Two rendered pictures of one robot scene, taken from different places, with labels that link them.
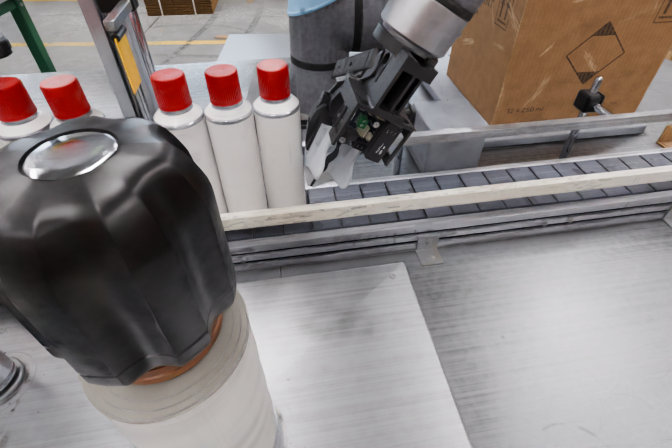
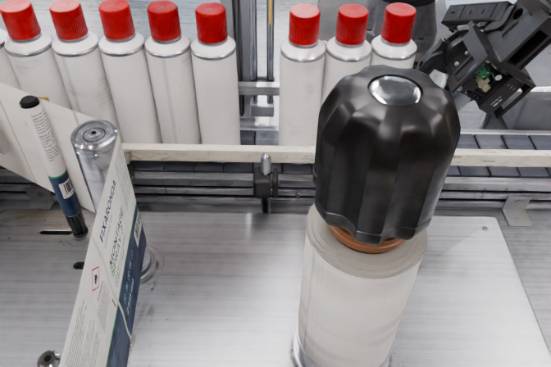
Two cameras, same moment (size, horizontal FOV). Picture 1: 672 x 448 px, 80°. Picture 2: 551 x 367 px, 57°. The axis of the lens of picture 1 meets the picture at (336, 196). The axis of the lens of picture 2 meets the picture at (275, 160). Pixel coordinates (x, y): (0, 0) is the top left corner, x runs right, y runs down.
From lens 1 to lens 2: 0.19 m
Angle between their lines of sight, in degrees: 7
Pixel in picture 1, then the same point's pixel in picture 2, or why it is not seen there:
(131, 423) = (358, 276)
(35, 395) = (168, 280)
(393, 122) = (516, 77)
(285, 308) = not seen: hidden behind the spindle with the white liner
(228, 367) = (419, 252)
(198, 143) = (316, 76)
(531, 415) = not seen: outside the picture
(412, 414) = (506, 350)
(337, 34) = not seen: outside the picture
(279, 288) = not seen: hidden behind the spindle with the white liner
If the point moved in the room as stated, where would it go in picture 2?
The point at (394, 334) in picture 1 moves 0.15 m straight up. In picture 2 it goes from (488, 280) to (539, 182)
